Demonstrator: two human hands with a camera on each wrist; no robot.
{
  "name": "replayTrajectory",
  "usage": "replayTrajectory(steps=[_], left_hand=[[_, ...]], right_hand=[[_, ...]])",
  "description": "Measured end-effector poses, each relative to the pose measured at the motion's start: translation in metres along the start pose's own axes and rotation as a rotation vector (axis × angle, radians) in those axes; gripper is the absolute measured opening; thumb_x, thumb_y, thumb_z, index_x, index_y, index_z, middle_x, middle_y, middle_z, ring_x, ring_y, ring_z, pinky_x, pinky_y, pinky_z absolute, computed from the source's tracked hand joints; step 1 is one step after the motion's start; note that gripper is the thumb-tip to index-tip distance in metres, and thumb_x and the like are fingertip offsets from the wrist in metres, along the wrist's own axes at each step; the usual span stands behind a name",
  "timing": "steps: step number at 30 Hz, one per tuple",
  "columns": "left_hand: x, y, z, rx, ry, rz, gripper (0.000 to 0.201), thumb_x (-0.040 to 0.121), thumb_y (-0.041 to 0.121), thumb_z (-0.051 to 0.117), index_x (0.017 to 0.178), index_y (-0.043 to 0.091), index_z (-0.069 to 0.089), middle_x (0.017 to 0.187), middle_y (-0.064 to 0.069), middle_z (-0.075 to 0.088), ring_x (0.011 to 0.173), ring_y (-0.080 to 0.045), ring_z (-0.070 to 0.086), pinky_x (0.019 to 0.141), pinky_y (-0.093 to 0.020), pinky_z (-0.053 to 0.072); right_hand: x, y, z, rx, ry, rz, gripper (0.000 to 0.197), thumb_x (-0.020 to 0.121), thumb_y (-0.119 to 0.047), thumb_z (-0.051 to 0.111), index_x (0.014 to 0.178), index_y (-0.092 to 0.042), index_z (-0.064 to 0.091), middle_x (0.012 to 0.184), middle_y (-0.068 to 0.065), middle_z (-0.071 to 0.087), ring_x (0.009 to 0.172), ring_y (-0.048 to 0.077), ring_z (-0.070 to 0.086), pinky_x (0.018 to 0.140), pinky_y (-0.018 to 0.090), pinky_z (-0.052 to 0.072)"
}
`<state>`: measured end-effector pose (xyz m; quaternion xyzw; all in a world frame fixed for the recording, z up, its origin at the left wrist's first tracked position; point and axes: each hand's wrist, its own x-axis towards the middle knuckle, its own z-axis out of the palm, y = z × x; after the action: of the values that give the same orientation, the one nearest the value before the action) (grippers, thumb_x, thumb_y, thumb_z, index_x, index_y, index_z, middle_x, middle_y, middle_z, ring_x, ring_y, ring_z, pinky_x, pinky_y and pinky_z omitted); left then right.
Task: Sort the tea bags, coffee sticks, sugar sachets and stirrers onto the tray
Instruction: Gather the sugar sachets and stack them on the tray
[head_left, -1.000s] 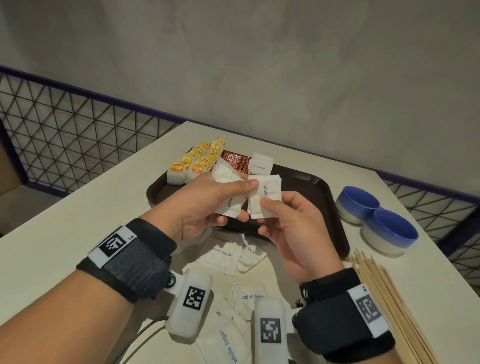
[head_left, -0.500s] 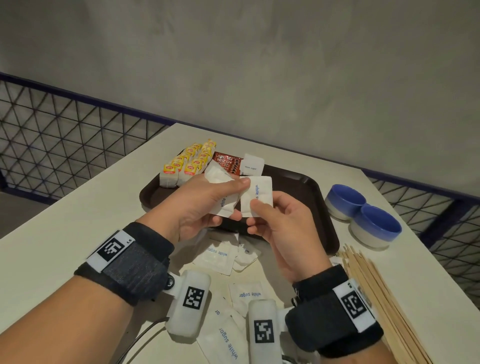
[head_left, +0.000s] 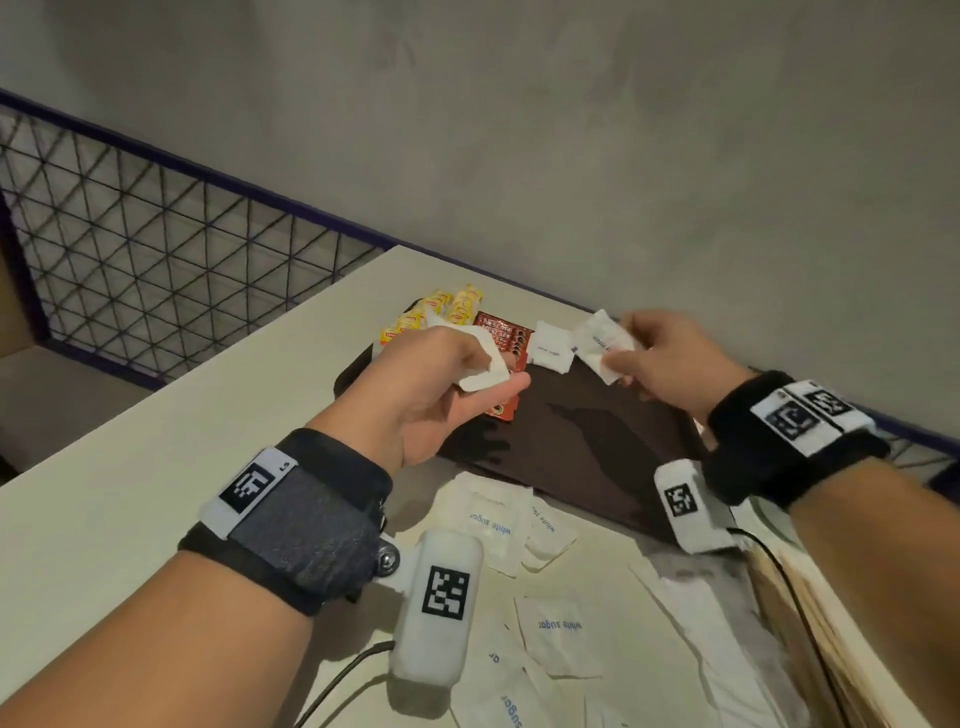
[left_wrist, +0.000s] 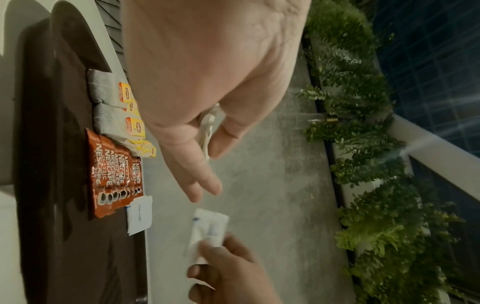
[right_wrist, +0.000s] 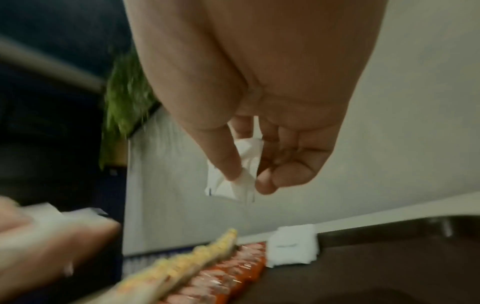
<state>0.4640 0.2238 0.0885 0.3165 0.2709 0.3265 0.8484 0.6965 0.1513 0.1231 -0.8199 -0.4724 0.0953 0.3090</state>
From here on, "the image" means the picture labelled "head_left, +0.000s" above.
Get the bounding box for person's right hand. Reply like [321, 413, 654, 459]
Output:
[599, 308, 755, 421]

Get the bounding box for person's left hand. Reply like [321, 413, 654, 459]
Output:
[307, 326, 532, 474]

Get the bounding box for bundle of white sugar packets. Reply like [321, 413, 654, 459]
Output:
[427, 323, 513, 393]

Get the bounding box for square white sugar packet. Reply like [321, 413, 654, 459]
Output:
[573, 308, 646, 388]
[528, 320, 577, 374]

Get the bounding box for row of red coffee sachets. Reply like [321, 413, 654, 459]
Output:
[472, 311, 535, 421]

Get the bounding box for brown plastic tray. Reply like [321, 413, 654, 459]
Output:
[333, 299, 710, 545]

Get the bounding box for pile of white sugar packets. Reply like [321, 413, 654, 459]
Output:
[412, 472, 789, 728]

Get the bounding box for person's left forearm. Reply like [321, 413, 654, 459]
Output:
[0, 551, 316, 728]

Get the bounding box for person's right forearm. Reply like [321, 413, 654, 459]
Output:
[787, 457, 960, 728]

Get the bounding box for black wristband white markers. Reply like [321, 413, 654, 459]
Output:
[178, 428, 395, 618]
[701, 371, 892, 511]

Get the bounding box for purple metal mesh railing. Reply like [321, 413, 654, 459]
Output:
[0, 88, 960, 466]

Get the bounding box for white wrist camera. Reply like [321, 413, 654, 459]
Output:
[653, 459, 740, 555]
[374, 528, 485, 685]

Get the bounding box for black cable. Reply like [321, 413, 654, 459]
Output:
[292, 641, 395, 728]

